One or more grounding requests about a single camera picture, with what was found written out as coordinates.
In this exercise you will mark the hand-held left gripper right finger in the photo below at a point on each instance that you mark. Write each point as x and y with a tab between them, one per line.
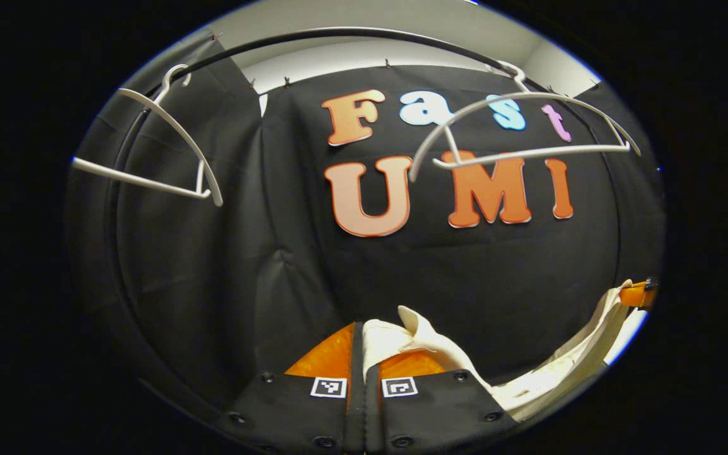
371	417

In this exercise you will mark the white wide-shouldered plastic hanger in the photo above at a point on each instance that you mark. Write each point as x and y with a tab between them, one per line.
174	129

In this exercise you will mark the cream shirt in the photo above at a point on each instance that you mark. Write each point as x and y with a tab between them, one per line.
389	338

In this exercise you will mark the row of small backdrop clips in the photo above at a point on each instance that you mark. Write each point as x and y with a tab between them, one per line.
387	64

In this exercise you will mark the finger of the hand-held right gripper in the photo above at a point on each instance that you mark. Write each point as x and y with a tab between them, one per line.
636	296

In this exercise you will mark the white thin plastic hanger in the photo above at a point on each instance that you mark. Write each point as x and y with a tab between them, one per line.
528	155

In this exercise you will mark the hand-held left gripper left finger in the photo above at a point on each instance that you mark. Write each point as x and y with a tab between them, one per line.
354	411

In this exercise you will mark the black clothes rail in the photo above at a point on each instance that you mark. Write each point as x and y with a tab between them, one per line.
339	31

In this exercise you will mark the white flat panel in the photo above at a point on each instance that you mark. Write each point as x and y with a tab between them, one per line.
629	335

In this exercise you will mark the black backdrop cloth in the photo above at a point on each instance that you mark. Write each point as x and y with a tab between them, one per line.
263	253

